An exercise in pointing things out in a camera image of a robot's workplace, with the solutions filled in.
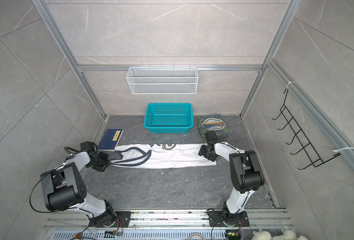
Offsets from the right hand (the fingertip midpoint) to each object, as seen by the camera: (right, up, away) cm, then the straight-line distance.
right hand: (205, 154), depth 97 cm
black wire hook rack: (+38, +5, -38) cm, 54 cm away
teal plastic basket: (-26, +26, +21) cm, 43 cm away
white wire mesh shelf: (-29, +50, +4) cm, 58 cm away
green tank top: (+7, +22, +14) cm, 27 cm away
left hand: (-60, -2, -4) cm, 60 cm away
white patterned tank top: (-30, -1, -1) cm, 30 cm away
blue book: (-67, +9, +8) cm, 68 cm away
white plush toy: (+20, -28, -34) cm, 49 cm away
